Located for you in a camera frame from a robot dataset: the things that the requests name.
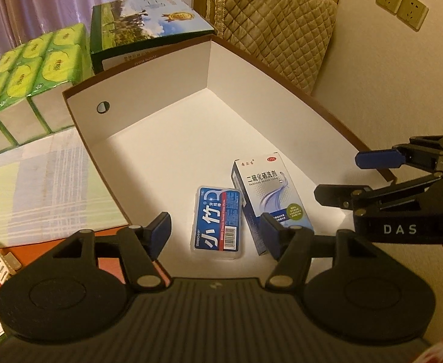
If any white and blue medicine box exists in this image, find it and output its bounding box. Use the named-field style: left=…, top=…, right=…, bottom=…
left=231, top=153, right=315, bottom=256

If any green tissue multipack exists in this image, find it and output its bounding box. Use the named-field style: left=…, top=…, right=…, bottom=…
left=0, top=23, right=93, bottom=157

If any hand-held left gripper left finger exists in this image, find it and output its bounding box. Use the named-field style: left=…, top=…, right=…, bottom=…
left=51, top=212, right=173, bottom=295

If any small beige block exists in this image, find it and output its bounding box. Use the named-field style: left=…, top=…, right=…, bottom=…
left=0, top=249, right=22, bottom=273

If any lilac curtain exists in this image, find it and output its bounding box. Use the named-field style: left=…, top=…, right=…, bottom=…
left=0, top=0, right=195, bottom=69

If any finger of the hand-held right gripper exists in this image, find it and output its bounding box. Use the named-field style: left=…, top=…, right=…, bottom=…
left=314, top=172, right=443, bottom=217
left=355, top=135, right=443, bottom=177

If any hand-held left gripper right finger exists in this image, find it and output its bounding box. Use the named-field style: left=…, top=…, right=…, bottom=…
left=259, top=212, right=377, bottom=293

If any beige quilted cover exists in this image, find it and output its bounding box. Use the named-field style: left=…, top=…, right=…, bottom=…
left=205, top=0, right=337, bottom=95

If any white storage box brown rim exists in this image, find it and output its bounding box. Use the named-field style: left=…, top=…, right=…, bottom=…
left=61, top=33, right=398, bottom=278

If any pale checked cloth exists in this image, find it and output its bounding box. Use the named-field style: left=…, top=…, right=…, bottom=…
left=0, top=125, right=131, bottom=248

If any blue floss pick case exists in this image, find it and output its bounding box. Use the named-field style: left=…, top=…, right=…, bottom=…
left=190, top=185, right=245, bottom=261

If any green landscape print carton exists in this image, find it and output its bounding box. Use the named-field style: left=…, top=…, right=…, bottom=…
left=90, top=0, right=215, bottom=74

